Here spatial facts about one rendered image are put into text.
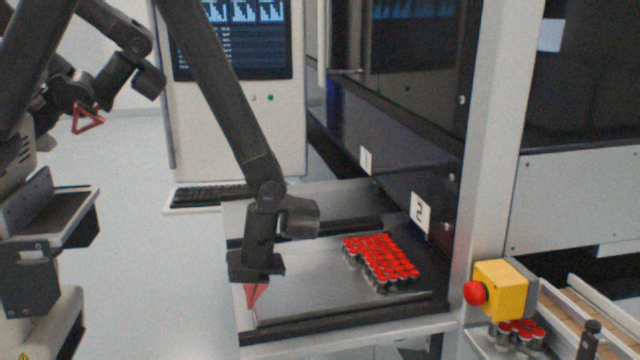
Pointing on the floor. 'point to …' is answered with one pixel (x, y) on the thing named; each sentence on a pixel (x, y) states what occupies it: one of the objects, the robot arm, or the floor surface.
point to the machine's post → (490, 152)
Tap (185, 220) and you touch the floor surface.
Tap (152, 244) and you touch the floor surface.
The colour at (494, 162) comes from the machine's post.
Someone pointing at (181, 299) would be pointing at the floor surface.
